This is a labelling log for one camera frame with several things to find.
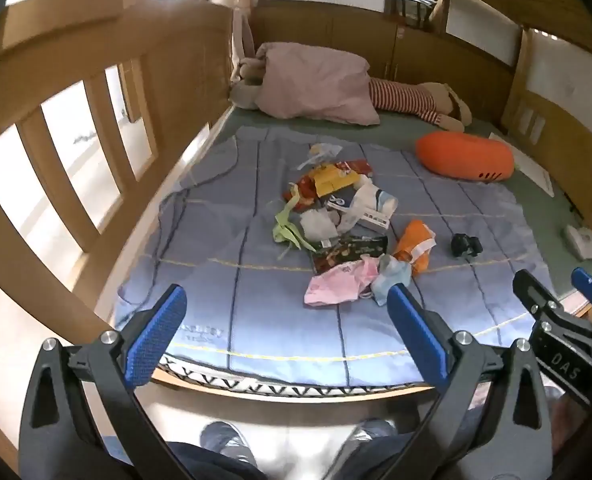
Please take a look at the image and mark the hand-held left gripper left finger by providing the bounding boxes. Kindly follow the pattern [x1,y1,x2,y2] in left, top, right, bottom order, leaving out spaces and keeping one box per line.
[18,284,189,480]

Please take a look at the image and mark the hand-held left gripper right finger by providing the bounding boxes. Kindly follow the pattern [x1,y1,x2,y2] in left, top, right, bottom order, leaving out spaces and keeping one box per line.
[386,284,559,480]

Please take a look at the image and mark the orange plastic bag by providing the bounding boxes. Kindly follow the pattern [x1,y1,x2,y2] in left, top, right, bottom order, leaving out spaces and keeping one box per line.
[393,219,437,276]

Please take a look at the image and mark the white blue medicine box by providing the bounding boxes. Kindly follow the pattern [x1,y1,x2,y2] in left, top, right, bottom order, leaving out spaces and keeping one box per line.
[326,195,393,233]

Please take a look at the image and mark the small white device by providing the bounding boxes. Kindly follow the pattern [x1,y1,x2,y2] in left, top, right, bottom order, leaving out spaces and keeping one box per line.
[563,224,592,261]

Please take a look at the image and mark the light blue face mask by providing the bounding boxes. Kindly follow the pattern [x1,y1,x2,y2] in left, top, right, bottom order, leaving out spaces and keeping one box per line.
[371,254,413,306]

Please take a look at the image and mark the black clip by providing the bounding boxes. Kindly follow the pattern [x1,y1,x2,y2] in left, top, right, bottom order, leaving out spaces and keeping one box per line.
[450,232,483,258]

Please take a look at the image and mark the pink cloth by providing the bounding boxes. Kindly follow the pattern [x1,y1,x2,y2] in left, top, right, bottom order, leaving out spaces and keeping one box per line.
[304,255,381,307]

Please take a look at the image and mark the dark snack packet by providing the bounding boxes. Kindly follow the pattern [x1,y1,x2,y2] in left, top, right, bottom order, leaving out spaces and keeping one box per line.
[311,235,389,276]

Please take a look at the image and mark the person's right shoe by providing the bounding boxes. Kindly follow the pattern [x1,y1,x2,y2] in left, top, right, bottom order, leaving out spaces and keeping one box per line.
[346,419,397,447]

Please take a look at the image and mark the person's shoe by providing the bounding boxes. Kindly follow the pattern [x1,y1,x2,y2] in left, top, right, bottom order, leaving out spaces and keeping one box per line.
[346,419,397,447]
[200,421,253,466]

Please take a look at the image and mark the blue checked blanket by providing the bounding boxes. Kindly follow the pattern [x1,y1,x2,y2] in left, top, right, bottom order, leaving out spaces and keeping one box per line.
[113,125,559,388]

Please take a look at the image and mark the person's left shoe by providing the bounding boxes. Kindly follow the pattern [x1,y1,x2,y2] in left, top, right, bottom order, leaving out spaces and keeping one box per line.
[200,421,253,466]

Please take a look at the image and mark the white blue plastic bag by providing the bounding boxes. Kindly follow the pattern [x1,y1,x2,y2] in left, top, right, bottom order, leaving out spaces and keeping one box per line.
[351,182,399,221]

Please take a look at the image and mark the white crumpled tissue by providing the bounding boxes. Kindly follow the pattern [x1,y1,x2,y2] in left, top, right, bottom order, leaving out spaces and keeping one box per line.
[300,209,339,241]

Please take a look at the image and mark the orange carrot cushion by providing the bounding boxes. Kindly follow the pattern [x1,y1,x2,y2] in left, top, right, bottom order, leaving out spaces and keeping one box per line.
[416,131,515,181]

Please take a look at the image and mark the person's dark trousers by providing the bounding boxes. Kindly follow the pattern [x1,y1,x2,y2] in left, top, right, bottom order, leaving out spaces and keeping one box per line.
[101,432,427,480]

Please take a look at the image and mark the yellow packet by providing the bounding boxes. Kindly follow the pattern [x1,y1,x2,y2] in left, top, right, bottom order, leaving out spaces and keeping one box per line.
[308,165,349,196]

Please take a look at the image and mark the red orange snack wrapper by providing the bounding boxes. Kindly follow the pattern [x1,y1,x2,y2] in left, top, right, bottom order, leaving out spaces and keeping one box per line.
[283,182,321,211]

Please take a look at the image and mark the clear plastic wrapper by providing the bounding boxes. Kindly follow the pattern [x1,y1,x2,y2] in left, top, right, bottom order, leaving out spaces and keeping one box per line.
[298,142,344,168]

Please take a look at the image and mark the striped plush toy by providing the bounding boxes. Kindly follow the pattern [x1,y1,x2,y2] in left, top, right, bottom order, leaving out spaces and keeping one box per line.
[368,79,474,133]

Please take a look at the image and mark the grey plush rabbit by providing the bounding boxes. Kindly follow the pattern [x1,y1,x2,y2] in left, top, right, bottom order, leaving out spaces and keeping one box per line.
[228,10,267,111]

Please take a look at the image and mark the pink pillow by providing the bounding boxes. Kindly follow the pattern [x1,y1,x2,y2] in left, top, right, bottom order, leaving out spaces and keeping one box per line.
[253,42,381,126]

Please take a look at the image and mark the wooden bed frame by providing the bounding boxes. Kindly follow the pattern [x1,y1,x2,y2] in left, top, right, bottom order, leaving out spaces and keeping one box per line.
[0,0,592,480]

